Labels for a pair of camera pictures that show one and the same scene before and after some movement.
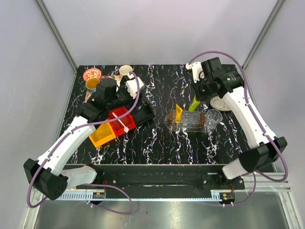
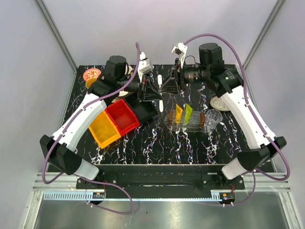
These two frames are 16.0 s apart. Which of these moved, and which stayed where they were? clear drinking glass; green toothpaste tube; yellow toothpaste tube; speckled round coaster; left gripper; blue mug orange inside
Moved: green toothpaste tube; left gripper
Stayed: yellow toothpaste tube; clear drinking glass; speckled round coaster; blue mug orange inside
